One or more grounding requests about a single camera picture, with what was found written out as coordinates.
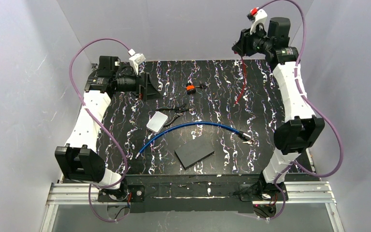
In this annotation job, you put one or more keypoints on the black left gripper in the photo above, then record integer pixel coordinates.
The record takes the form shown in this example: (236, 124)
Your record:
(143, 85)

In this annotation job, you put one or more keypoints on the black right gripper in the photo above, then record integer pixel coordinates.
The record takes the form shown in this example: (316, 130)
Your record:
(245, 42)

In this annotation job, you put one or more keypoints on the orange black padlock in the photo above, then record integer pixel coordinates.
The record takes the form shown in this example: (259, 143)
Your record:
(190, 89)

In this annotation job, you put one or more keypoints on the black padlock keys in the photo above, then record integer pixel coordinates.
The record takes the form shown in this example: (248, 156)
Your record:
(202, 86)

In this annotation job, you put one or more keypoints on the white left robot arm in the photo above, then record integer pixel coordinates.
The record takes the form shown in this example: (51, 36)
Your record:
(78, 159)

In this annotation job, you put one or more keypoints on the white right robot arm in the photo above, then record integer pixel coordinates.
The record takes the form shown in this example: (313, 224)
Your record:
(301, 126)

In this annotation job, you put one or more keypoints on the white rectangular box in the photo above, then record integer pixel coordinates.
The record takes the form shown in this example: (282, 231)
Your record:
(157, 122)

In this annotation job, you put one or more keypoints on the black grey pliers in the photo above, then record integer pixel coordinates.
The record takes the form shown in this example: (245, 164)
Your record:
(179, 110)

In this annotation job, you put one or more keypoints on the black flat box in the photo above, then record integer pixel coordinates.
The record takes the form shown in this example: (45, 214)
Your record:
(194, 151)

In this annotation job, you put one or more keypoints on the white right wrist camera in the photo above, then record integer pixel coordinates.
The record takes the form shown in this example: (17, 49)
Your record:
(258, 18)

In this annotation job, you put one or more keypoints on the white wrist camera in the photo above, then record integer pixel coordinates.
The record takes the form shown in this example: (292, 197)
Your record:
(258, 18)
(135, 60)

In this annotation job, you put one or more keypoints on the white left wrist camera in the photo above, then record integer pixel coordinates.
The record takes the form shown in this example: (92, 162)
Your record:
(135, 60)

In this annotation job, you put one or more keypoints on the aluminium frame rail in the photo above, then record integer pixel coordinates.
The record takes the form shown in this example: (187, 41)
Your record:
(308, 206)

